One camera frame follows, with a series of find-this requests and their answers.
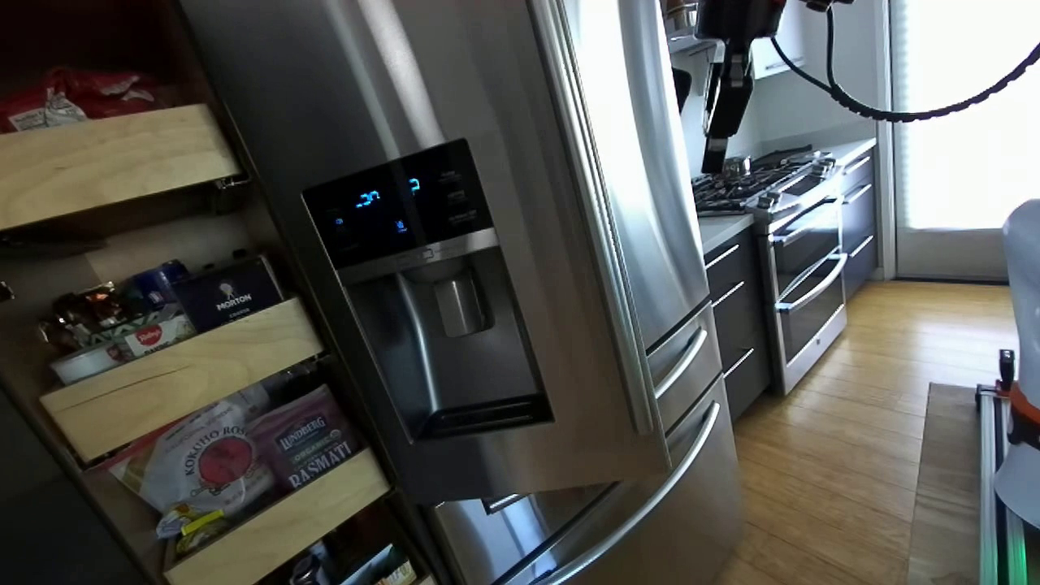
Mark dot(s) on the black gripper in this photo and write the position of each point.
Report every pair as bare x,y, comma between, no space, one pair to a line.
743,18

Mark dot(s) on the steel fridge door with dispenser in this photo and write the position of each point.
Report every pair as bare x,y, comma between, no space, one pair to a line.
434,110

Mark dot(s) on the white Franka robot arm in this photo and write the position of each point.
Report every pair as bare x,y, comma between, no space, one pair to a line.
1023,281

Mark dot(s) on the narrow steel fridge drawer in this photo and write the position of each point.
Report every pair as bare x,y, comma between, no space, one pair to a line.
683,369

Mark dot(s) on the tall steel fridge drawer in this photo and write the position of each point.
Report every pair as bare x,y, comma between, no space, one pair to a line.
694,507

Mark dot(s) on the grey kitchen countertop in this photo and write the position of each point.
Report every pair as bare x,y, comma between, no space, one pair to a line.
722,229

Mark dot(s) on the stainless steel gas range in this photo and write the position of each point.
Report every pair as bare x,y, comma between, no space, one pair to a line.
808,260

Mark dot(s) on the dark cabinet beside range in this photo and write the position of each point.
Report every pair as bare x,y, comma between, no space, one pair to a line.
862,215

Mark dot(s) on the dark base cabinet with drawers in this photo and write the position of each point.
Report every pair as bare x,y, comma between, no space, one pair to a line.
739,325

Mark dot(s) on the bright glass patio door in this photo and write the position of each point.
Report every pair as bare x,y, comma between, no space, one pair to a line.
954,185

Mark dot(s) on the brown floor mat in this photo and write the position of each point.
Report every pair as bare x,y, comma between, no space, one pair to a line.
942,489

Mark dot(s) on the black food box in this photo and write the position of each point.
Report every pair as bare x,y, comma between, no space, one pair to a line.
233,295

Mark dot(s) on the maroon food box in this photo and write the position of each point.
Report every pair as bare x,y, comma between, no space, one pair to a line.
311,440

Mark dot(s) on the dark blue food package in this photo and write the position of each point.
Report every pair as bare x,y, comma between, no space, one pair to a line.
149,292

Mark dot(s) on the wooden pull-out pantry shelf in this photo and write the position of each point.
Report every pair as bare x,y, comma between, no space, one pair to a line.
107,165
279,520
183,380

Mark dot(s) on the red snack bag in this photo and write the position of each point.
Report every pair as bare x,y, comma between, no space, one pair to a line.
99,93

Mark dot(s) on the white bag with red circle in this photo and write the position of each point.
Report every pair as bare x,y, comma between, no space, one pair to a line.
207,460

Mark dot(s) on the white can with red label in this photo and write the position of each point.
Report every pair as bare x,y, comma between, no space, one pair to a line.
117,342

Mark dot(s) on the yellow food packet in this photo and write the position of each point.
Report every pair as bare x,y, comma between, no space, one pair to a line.
196,532

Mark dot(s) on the dark pantry cabinet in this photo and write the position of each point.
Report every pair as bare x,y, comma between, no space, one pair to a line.
34,520

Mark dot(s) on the white wall cabinet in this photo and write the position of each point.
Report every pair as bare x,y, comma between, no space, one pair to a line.
780,54

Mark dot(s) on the black post with red band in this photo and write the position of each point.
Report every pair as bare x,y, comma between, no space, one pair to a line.
1009,392

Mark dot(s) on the metal robot stand frame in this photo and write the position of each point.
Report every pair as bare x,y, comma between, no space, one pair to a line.
992,507

